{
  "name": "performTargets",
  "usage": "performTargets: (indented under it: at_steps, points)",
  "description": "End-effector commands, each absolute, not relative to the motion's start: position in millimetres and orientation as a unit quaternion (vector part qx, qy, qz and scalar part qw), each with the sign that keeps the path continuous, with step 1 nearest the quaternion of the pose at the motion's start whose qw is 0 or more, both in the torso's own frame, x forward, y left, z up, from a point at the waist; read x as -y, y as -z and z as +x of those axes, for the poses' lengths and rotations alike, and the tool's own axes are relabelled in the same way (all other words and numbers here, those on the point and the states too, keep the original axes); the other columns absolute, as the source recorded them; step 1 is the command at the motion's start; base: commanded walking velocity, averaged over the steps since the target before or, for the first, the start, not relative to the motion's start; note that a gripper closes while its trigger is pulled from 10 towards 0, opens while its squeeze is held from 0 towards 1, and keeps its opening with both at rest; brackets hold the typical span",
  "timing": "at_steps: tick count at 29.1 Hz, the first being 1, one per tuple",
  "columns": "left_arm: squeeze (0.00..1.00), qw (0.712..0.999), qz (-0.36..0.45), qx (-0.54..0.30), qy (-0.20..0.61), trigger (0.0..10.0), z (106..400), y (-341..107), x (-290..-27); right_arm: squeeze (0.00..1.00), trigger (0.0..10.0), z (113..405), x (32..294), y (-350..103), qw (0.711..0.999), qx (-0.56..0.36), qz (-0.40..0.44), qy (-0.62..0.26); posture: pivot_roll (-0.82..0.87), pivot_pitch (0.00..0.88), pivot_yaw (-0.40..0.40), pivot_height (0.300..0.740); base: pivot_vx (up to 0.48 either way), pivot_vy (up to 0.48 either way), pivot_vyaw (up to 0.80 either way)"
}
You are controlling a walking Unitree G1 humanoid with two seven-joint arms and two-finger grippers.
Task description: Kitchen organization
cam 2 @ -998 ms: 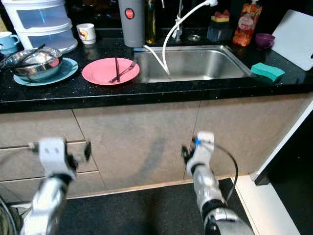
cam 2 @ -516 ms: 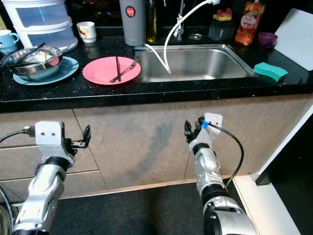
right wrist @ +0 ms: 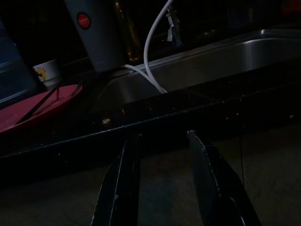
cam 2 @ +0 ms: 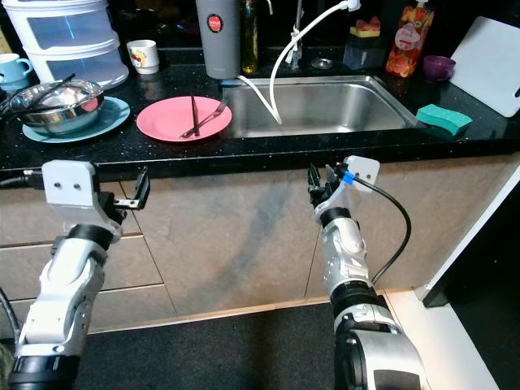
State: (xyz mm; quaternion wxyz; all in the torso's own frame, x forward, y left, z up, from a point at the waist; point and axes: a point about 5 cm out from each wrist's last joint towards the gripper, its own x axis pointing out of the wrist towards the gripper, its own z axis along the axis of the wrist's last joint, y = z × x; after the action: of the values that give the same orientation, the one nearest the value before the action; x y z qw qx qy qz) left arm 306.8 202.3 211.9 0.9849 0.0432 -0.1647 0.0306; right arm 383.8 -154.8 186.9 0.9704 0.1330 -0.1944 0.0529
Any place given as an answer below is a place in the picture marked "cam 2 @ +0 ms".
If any light blue plate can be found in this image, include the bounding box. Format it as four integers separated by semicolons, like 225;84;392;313
22;96;132;144

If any steel faucet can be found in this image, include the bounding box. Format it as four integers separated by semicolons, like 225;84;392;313
288;0;306;66

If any orange dish soap bottle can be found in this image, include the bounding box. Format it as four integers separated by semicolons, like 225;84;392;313
384;0;436;79

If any white cartoon mug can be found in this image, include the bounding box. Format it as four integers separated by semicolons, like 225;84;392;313
127;39;159;76

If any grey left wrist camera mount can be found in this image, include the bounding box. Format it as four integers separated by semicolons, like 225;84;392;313
42;159;123;236

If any green sponge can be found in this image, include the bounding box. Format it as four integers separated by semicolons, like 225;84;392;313
416;104;474;137

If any steel sink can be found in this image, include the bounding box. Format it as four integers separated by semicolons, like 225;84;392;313
221;75;423;139

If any oil bottle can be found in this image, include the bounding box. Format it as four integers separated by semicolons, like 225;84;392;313
240;0;259;76

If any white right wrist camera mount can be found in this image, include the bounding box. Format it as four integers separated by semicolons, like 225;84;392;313
340;155;381;196

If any black chopstick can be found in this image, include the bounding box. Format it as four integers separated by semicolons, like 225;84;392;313
4;73;76;115
189;96;202;137

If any steel bowl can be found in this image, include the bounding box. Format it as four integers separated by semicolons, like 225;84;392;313
10;79;106;135

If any beige base cabinet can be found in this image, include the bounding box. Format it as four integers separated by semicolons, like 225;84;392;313
0;154;520;330

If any purple cup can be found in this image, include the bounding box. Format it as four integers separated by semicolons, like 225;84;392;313
422;55;457;82

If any yellow and red sponge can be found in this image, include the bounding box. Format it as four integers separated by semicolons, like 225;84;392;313
349;16;382;38

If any grey water filter canister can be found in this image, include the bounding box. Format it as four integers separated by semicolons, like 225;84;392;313
195;0;273;80

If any dark sponge holder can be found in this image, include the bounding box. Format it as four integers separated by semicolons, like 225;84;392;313
343;29;383;71

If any white tiered plastic container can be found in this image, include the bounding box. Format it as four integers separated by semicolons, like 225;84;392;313
2;0;130;89

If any short white hose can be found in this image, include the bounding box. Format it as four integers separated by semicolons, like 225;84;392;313
237;75;281;124

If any blue mug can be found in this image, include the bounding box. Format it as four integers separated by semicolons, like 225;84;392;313
0;54;33;92

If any pink plate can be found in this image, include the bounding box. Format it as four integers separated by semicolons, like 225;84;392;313
136;96;233;143

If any long white hose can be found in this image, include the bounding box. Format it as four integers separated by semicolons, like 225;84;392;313
270;0;362;125

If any white cutting board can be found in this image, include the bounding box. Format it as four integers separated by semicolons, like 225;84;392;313
449;16;520;119

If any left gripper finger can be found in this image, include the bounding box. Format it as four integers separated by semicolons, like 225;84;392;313
128;166;152;210

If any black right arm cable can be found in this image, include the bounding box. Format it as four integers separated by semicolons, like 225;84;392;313
353;175;412;285

